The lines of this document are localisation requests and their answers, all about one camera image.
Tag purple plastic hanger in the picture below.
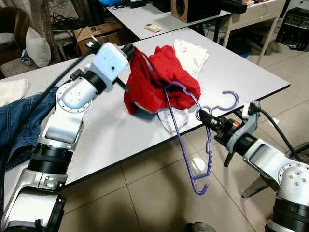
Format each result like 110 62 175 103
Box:
163 81 239 195

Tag red garment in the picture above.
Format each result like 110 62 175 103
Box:
123 45 201 115

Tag white remote control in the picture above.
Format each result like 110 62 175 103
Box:
144 23 161 32

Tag white cloth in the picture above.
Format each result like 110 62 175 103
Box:
0 79 29 107
154 107 191 134

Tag white office table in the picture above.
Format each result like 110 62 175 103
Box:
104 2 232 40

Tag printed cardboard box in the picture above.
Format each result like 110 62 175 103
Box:
72 22 121 56

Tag white table with black legs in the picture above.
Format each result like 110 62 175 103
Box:
0 28 290 203

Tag cream white garment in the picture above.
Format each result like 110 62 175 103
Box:
173 40 209 80

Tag wooden speaker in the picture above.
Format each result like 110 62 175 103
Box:
170 0 223 24

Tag grey pillow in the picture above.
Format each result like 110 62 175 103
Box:
25 27 51 68

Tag cream desk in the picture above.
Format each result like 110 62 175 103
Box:
227 0 285 63

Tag black audio device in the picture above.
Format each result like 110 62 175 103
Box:
275 7 309 51

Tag brown chair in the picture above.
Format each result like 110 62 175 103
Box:
0 7 29 66

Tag blue jeans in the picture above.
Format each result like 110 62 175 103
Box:
0 87 58 170

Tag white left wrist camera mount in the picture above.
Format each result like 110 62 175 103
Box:
91 42 130 90

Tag pale grey right wrist camera mount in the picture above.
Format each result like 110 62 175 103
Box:
226 101 262 154

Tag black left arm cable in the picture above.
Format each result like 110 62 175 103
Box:
0 52 95 213

